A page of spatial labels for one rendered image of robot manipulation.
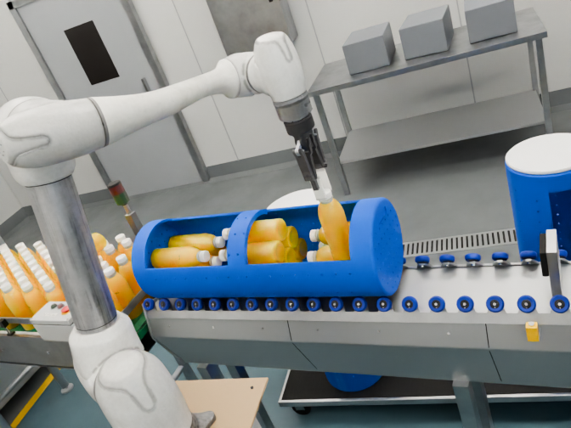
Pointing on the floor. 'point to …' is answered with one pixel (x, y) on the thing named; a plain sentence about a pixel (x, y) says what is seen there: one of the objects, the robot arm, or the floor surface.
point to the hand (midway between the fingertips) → (320, 184)
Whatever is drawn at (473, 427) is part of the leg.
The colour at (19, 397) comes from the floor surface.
